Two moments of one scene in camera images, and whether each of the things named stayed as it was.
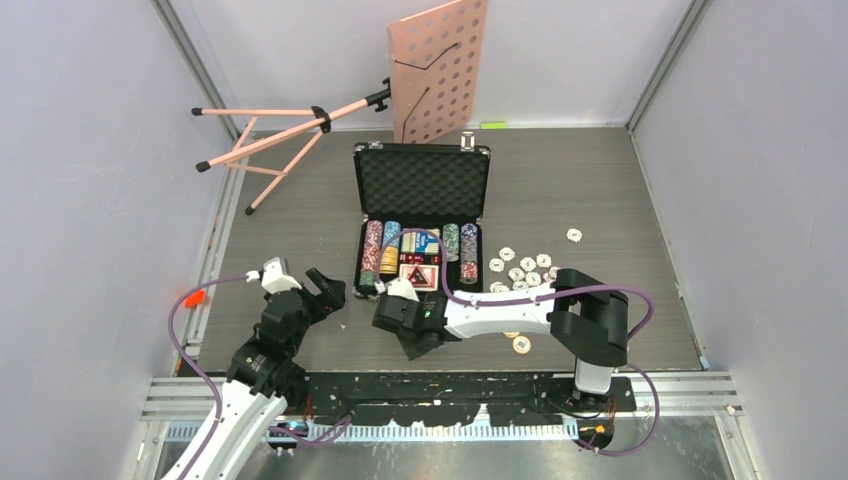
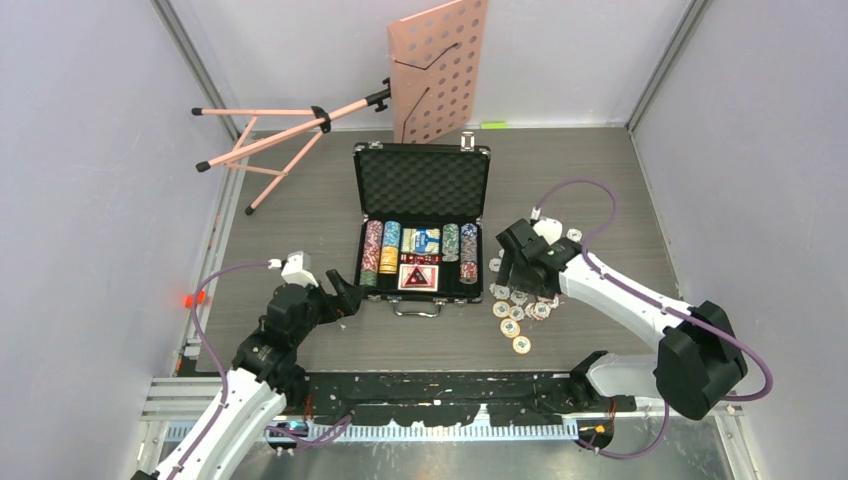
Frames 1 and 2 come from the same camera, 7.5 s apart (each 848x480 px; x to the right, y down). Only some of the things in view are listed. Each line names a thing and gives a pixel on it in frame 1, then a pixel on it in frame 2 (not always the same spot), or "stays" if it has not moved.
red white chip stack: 372,245 stays
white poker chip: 574,235 stays
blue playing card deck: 418,242 stays
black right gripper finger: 417,342 to 507,261
